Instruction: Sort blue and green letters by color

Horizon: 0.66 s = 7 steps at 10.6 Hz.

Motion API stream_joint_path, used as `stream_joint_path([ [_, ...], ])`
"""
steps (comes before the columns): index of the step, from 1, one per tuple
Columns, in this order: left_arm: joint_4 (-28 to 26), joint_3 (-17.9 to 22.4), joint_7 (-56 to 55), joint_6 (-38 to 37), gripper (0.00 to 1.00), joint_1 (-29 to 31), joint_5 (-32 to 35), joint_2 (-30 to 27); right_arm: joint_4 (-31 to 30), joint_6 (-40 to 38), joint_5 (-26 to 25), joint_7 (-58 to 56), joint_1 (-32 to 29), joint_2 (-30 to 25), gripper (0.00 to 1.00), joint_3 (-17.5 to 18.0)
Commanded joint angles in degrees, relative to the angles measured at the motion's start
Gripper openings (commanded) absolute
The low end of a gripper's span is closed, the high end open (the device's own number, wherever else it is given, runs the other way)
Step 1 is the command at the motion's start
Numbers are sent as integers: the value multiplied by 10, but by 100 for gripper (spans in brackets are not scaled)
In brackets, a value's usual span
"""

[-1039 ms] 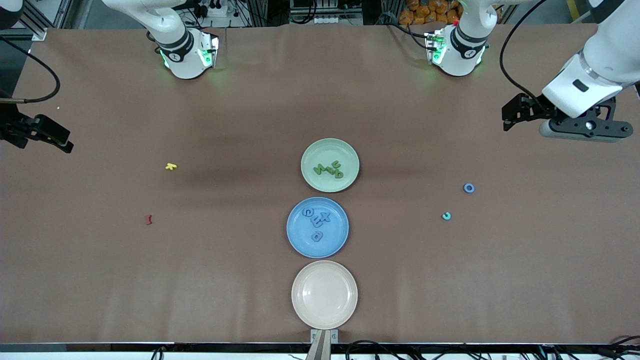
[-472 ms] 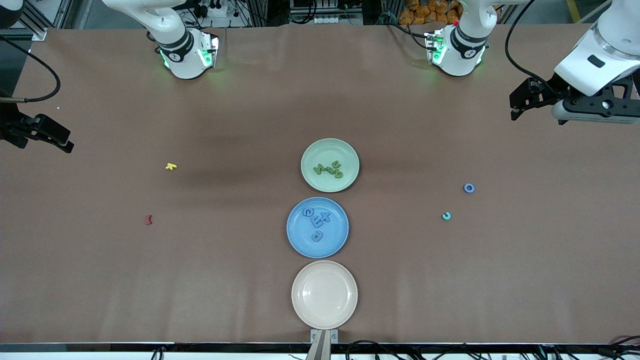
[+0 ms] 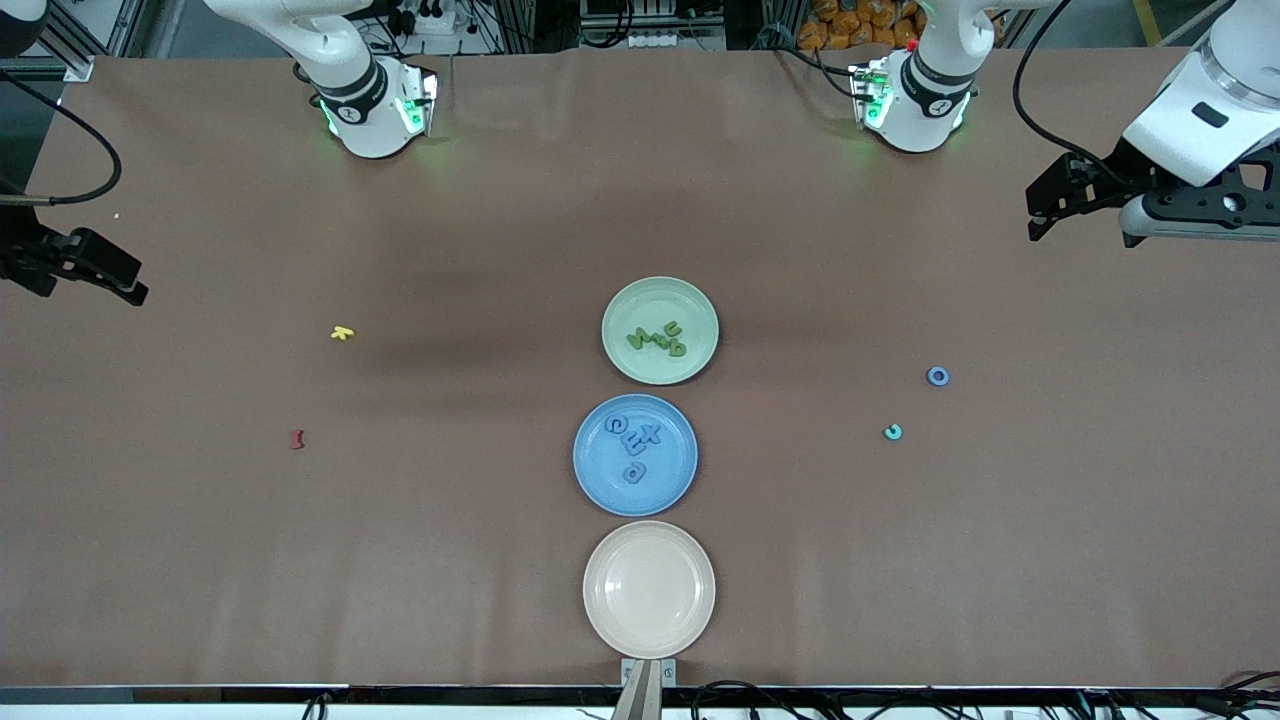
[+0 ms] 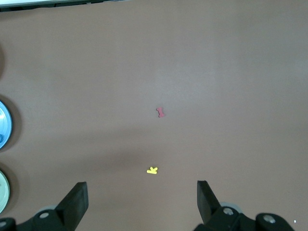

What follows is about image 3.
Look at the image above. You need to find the bag of orange items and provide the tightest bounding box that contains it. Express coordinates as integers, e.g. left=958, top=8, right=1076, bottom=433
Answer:
left=797, top=0, right=926, bottom=53

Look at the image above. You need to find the green plate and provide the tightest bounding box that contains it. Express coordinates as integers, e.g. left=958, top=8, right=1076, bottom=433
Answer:
left=601, top=276, right=720, bottom=386

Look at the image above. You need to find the blue plate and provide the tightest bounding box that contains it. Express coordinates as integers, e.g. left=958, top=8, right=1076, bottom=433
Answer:
left=573, top=394, right=699, bottom=518

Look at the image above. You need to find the beige plate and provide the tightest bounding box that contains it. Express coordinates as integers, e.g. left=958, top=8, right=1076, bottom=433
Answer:
left=583, top=520, right=717, bottom=660

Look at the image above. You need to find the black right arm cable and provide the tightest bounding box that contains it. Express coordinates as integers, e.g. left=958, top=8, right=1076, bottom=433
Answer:
left=0, top=68, right=123, bottom=208

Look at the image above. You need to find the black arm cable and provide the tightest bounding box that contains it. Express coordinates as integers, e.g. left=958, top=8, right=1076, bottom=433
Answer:
left=0, top=68, right=123, bottom=208
left=1012, top=0, right=1137, bottom=188

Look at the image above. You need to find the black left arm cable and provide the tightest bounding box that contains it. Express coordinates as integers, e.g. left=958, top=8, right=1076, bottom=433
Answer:
left=1012, top=0, right=1137, bottom=188

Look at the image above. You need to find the black table edge rail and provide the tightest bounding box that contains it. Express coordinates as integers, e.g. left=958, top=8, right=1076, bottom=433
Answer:
left=0, top=684, right=1280, bottom=720

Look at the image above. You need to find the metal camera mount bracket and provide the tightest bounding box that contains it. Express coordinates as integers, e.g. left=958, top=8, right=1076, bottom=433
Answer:
left=621, top=658, right=677, bottom=720

